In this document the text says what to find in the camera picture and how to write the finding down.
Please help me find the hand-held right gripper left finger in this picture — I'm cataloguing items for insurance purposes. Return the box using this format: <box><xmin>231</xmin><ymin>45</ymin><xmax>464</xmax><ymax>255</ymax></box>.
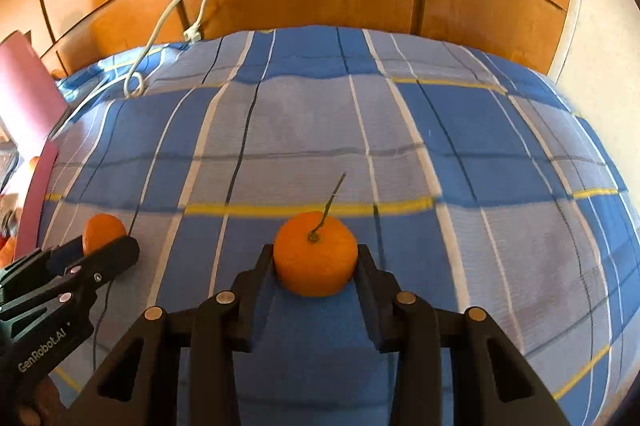
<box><xmin>70</xmin><ymin>245</ymin><xmax>281</xmax><ymax>426</ymax></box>

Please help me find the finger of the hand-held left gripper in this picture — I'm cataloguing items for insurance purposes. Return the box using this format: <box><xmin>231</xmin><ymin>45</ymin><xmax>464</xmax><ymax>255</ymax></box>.
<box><xmin>0</xmin><ymin>238</ymin><xmax>86</xmax><ymax>295</ymax></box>
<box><xmin>30</xmin><ymin>235</ymin><xmax>141</xmax><ymax>323</ymax></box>

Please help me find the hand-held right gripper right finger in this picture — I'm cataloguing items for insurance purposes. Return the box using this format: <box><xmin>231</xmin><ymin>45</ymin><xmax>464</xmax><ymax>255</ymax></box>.
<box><xmin>350</xmin><ymin>245</ymin><xmax>571</xmax><ymax>426</ymax></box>

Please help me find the mandarin orange with stem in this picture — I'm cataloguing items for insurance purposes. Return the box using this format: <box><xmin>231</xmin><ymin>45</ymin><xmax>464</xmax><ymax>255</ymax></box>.
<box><xmin>272</xmin><ymin>172</ymin><xmax>360</xmax><ymax>298</ymax></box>

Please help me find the white tray with pink rim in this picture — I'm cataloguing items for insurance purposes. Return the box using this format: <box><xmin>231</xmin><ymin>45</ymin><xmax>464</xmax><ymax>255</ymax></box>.
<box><xmin>0</xmin><ymin>141</ymin><xmax>60</xmax><ymax>267</ymax></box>

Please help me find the blue plaid tablecloth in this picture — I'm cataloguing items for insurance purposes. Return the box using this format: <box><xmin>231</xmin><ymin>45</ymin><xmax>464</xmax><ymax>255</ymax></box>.
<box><xmin>37</xmin><ymin>26</ymin><xmax>629</xmax><ymax>426</ymax></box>

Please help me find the pink electric kettle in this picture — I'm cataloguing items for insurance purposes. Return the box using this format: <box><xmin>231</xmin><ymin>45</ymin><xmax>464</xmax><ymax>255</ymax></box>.
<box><xmin>0</xmin><ymin>30</ymin><xmax>69</xmax><ymax>147</ymax></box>

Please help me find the white power cable with plug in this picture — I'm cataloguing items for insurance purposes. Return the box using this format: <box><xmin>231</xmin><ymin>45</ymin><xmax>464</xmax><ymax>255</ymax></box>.
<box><xmin>62</xmin><ymin>0</ymin><xmax>225</xmax><ymax>127</ymax></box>

